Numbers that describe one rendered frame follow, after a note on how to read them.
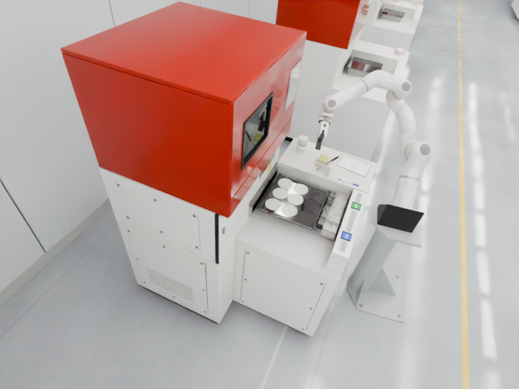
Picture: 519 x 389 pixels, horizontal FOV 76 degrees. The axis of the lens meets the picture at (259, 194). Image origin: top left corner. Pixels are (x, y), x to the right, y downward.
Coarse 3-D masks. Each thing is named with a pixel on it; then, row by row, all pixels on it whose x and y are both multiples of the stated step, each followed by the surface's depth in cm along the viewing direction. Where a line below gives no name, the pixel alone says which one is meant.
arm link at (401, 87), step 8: (376, 72) 203; (384, 72) 203; (368, 80) 202; (376, 80) 202; (384, 80) 202; (392, 80) 199; (400, 80) 196; (408, 80) 196; (368, 88) 203; (384, 88) 203; (392, 88) 198; (400, 88) 195; (408, 88) 195; (400, 96) 200
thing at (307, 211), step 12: (276, 180) 221; (288, 192) 213; (312, 192) 215; (324, 192) 216; (264, 204) 204; (288, 204) 206; (300, 204) 207; (312, 204) 208; (288, 216) 198; (300, 216) 199; (312, 216) 200
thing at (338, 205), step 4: (336, 200) 215; (340, 200) 215; (332, 204) 212; (336, 204) 212; (340, 204) 213; (344, 204) 213; (332, 208) 209; (336, 208) 209; (340, 208) 210; (332, 212) 207; (336, 212) 207; (340, 212) 207; (332, 216) 204; (336, 216) 205; (340, 216) 205; (324, 224) 199; (328, 224) 199; (336, 228) 197; (324, 232) 194; (324, 236) 196; (328, 236) 194; (332, 236) 193
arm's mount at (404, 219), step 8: (384, 208) 203; (392, 208) 199; (400, 208) 197; (384, 216) 205; (392, 216) 203; (400, 216) 201; (408, 216) 200; (416, 216) 198; (384, 224) 209; (392, 224) 207; (400, 224) 206; (408, 224) 204; (416, 224) 202
